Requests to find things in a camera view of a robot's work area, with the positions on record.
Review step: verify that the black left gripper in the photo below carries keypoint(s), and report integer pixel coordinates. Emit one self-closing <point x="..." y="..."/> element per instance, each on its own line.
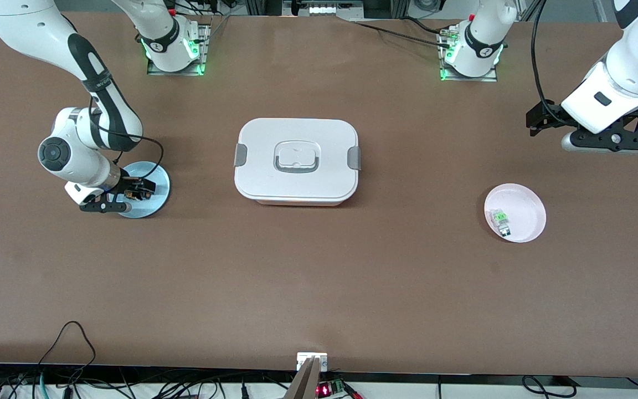
<point x="548" y="116"/>

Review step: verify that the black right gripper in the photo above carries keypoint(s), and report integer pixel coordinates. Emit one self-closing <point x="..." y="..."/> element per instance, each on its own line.
<point x="128" y="185"/>

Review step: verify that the orange and black switch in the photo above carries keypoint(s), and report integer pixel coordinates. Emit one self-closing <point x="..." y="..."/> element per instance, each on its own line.
<point x="129" y="194"/>

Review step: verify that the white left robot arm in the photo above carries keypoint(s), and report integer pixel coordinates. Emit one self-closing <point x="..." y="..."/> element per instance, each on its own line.
<point x="637" y="61"/>

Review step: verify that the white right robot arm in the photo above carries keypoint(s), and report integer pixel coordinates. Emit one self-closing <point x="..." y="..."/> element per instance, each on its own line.
<point x="20" y="22"/>

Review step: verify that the white lidded box grey clips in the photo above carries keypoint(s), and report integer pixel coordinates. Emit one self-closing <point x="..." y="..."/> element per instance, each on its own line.
<point x="297" y="183"/>

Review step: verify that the light blue round plate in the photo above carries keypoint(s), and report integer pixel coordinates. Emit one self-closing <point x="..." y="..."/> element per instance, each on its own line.
<point x="155" y="204"/>

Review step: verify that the pale pink round plate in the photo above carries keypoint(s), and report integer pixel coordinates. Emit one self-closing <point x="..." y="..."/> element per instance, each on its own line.
<point x="526" y="208"/>

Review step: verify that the small white mounting plate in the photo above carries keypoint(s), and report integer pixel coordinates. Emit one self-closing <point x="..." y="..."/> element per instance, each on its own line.
<point x="303" y="360"/>

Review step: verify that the black device with white light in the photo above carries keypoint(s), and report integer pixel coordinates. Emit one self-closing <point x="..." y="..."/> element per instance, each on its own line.
<point x="324" y="9"/>

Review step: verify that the circuit board with red display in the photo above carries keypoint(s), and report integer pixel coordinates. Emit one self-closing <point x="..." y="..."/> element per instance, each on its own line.
<point x="324" y="390"/>

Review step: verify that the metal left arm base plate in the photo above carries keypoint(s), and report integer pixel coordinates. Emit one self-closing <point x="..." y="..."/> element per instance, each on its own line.
<point x="485" y="78"/>

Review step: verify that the green and clear switch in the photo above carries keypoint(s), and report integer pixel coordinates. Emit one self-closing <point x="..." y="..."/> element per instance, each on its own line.
<point x="500" y="220"/>

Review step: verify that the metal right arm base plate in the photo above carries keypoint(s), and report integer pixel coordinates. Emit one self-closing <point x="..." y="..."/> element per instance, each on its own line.
<point x="204" y="50"/>

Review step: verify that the aluminium camera support bar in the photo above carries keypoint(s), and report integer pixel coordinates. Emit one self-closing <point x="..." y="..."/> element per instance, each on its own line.
<point x="303" y="385"/>

